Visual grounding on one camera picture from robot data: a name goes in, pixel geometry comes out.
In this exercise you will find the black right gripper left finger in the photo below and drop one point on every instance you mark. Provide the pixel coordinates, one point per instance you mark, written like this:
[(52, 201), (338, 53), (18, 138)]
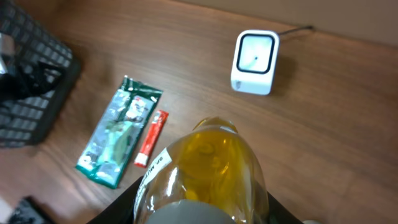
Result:
[(121, 210)]

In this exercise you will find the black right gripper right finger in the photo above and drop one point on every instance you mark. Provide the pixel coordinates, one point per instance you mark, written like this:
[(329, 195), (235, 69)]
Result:
[(278, 214)]

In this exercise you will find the yellow drink bottle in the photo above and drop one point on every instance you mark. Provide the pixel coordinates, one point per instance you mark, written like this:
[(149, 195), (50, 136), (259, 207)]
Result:
[(210, 175)]

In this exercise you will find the teal candy wrapper packet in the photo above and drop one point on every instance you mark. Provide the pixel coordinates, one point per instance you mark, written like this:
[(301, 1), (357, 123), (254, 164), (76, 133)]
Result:
[(117, 141)]

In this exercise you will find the red stick packet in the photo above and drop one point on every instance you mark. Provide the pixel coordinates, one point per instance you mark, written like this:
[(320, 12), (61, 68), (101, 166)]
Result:
[(151, 138)]

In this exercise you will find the green glove packet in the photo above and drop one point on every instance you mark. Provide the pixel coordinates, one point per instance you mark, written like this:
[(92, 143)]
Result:
[(133, 101)]

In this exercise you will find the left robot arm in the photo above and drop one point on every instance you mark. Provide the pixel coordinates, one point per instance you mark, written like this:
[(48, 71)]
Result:
[(16, 84)]

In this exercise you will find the white barcode scanner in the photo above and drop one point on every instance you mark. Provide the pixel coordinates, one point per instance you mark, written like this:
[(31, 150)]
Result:
[(254, 61)]

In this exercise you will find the grey plastic shopping basket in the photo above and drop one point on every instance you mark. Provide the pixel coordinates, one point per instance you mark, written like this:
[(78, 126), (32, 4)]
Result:
[(27, 122)]

